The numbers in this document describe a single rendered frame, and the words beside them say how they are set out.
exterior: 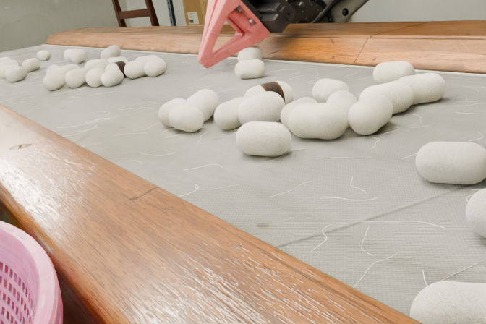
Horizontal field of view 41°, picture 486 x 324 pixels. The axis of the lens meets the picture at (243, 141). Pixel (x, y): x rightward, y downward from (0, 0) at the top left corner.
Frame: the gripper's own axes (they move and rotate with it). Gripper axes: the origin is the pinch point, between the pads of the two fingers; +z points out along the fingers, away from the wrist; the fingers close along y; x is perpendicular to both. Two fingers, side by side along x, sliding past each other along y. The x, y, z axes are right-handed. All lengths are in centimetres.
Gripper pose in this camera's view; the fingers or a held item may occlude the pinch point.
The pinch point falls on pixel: (206, 58)
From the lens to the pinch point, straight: 70.8
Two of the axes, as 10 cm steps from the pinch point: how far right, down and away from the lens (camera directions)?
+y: 5.0, 1.5, -8.5
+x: 6.5, 5.8, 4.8
